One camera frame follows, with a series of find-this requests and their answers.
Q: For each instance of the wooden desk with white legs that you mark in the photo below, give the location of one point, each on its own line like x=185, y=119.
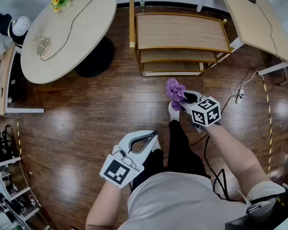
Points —
x=4, y=80

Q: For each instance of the white globe lamp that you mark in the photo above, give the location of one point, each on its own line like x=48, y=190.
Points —
x=21, y=25

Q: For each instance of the round beige table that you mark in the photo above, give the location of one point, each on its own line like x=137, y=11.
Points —
x=67, y=37

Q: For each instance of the person's left hand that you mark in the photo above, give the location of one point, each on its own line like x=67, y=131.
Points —
x=130, y=162

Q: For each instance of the person's left forearm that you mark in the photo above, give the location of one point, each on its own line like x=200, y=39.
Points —
x=105, y=205

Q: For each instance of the long yellow black striped tape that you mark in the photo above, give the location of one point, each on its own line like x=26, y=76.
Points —
x=270, y=123

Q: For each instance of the person's white shirt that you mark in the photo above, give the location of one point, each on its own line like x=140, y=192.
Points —
x=177, y=200

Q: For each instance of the round gold lamp base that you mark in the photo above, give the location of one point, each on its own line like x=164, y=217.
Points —
x=42, y=45

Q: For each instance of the yellow sunflower bouquet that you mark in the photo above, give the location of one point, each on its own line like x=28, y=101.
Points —
x=61, y=0

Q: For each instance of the white power strip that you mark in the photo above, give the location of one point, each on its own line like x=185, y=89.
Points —
x=240, y=96

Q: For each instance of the short yellow black striped tape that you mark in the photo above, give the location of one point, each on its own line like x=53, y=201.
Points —
x=19, y=138

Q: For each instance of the rectangular beige desk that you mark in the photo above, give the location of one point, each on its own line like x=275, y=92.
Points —
x=254, y=20

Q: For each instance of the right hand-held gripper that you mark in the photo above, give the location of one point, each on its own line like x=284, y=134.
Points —
x=206, y=111

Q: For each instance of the person's right forearm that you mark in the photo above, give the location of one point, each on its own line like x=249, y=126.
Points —
x=235, y=157

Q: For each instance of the wooden three-tier shelf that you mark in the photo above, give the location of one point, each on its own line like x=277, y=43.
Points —
x=180, y=32

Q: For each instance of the black fabric bag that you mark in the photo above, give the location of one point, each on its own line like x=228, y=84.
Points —
x=2, y=21

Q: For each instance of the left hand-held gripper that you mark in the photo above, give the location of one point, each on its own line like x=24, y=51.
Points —
x=115, y=171

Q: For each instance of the green plastic bottle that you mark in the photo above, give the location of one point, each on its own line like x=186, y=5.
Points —
x=142, y=4

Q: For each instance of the person's black trousers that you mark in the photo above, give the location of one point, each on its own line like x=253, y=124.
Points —
x=182, y=152

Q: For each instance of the purple cloth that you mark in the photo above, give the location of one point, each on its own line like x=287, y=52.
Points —
x=175, y=92

